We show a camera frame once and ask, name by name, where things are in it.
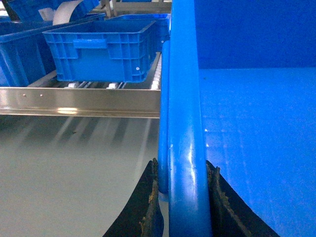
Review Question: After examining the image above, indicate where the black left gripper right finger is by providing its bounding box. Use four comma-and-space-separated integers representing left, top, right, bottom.
206, 161, 278, 237

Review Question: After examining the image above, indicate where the blue crate far left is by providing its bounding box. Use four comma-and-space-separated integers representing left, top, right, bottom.
0, 13, 105, 87

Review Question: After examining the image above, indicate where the steel roller shelf frame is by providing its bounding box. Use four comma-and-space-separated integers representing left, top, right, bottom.
0, 52, 161, 119

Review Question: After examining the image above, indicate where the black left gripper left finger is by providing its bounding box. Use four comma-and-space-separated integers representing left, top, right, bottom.
104, 158, 164, 237

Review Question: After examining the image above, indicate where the large blue plastic crate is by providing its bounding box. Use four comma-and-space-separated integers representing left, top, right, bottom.
159, 0, 316, 237

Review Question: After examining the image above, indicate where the blue crate on shelf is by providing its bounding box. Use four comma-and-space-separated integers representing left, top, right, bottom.
43, 20, 156, 83

